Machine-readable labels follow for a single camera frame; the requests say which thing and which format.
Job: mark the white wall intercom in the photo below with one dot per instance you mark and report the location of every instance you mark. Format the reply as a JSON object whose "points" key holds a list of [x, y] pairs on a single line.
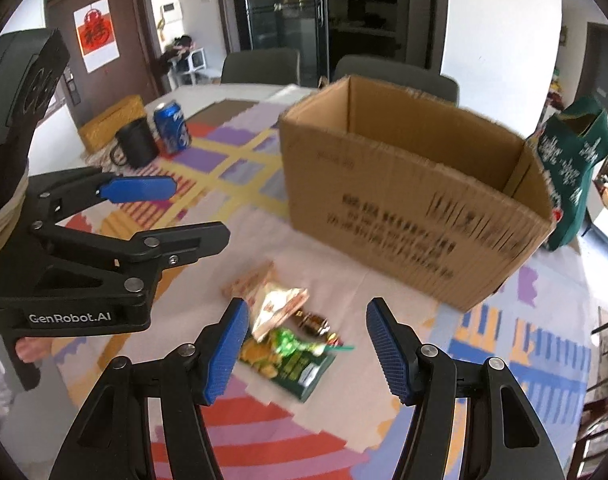
{"points": [[170, 12]]}

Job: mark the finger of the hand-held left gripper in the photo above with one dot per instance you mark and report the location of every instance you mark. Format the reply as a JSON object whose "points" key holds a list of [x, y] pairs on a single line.
{"points": [[138, 188], [193, 242]]}

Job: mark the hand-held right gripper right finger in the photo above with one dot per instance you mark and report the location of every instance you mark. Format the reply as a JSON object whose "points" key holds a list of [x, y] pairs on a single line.
{"points": [[389, 355]]}

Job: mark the grey dining chair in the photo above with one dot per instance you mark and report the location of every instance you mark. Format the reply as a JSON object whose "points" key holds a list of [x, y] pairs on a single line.
{"points": [[399, 77], [259, 66]]}

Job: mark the black glass sliding door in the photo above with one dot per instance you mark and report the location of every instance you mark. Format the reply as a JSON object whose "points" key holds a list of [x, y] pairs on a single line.
{"points": [[334, 10]]}

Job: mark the colourful patchwork tablecloth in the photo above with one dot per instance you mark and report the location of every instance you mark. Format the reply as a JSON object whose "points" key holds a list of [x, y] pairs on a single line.
{"points": [[264, 425]]}

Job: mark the dark interior door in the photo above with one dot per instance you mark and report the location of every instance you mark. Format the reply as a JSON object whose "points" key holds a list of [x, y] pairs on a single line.
{"points": [[599, 60]]}

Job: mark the yellow woven tissue box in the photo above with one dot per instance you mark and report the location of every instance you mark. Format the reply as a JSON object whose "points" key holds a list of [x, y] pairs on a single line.
{"points": [[103, 127]]}

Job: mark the blue drink can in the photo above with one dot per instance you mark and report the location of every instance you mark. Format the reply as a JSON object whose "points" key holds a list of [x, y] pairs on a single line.
{"points": [[171, 127]]}

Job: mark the brown cardboard box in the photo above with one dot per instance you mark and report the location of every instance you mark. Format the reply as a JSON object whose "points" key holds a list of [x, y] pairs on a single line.
{"points": [[384, 210]]}

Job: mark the dark wooden chair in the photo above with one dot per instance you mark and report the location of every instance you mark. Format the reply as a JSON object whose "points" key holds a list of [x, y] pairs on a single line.
{"points": [[606, 410]]}

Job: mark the brown entrance door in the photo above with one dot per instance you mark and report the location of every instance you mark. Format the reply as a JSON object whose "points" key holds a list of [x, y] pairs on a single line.
{"points": [[123, 60]]}

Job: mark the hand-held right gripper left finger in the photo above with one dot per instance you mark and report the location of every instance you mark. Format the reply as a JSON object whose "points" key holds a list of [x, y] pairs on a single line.
{"points": [[227, 355]]}

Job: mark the white small shelf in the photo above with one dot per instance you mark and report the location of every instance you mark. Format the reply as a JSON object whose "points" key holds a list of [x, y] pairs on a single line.
{"points": [[196, 67]]}

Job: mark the black mug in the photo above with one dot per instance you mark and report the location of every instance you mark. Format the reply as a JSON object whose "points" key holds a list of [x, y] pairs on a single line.
{"points": [[136, 145]]}

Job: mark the black bag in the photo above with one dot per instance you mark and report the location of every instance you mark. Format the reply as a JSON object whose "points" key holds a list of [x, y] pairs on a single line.
{"points": [[176, 50]]}

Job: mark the red and white door poster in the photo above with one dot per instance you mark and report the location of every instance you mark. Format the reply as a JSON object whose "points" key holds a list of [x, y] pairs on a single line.
{"points": [[96, 35]]}

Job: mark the dark green cracker packet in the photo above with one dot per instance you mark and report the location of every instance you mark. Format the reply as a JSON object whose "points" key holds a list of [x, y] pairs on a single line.
{"points": [[294, 372]]}

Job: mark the beige snack bag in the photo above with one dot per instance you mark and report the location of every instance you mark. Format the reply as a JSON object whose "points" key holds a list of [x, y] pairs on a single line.
{"points": [[279, 307]]}

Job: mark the green snowflake gift bag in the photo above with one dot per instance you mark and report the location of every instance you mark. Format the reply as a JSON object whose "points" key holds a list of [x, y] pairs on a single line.
{"points": [[576, 170]]}

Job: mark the person's left hand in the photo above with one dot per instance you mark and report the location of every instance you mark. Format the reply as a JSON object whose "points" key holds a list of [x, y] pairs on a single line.
{"points": [[31, 349]]}

